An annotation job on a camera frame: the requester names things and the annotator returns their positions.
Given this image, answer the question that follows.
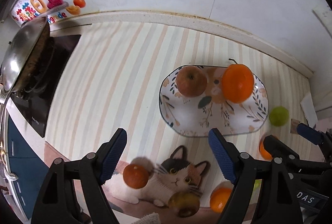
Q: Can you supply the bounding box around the green apple front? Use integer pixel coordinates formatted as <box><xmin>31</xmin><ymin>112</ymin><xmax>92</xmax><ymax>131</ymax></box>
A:
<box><xmin>253</xmin><ymin>180</ymin><xmax>262</xmax><ymax>191</ymax></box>

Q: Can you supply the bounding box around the large orange with stem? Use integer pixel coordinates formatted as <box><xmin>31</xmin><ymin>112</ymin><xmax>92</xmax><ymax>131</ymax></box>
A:
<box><xmin>221</xmin><ymin>59</ymin><xmax>254</xmax><ymax>104</ymax></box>

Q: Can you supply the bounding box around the small brown card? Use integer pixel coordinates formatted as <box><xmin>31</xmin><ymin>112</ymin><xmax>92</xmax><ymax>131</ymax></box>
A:
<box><xmin>290</xmin><ymin>119</ymin><xmax>300</xmax><ymax>134</ymax></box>

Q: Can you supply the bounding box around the yellowish red apple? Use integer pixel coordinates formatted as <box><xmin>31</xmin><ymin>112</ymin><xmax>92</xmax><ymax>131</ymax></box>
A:
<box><xmin>176</xmin><ymin>65</ymin><xmax>207</xmax><ymax>98</ymax></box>

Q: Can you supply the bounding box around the dark red apple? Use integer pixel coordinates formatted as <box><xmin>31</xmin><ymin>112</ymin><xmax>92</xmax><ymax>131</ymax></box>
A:
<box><xmin>168</xmin><ymin>191</ymin><xmax>200</xmax><ymax>218</ymax></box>

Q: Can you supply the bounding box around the small dark orange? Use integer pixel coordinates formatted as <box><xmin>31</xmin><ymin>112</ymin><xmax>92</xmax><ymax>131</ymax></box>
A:
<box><xmin>123</xmin><ymin>164</ymin><xmax>149</xmax><ymax>189</ymax></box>

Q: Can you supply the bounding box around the floral oval ceramic plate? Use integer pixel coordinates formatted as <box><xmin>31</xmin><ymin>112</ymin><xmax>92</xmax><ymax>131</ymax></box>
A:
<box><xmin>159</xmin><ymin>65</ymin><xmax>269</xmax><ymax>137</ymax></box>

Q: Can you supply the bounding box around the green apple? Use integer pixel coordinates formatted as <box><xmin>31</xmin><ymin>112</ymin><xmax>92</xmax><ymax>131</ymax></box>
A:
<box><xmin>253</xmin><ymin>180</ymin><xmax>262</xmax><ymax>191</ymax></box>
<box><xmin>269</xmin><ymin>106</ymin><xmax>289</xmax><ymax>127</ymax></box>

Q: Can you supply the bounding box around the steel wok with lid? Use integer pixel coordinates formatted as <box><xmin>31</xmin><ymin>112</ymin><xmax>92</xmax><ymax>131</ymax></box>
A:
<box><xmin>1</xmin><ymin>15</ymin><xmax>55</xmax><ymax>105</ymax></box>

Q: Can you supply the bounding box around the black induction cooktop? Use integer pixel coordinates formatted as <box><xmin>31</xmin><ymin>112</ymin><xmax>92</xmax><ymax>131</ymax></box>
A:
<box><xmin>11</xmin><ymin>34</ymin><xmax>81</xmax><ymax>137</ymax></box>

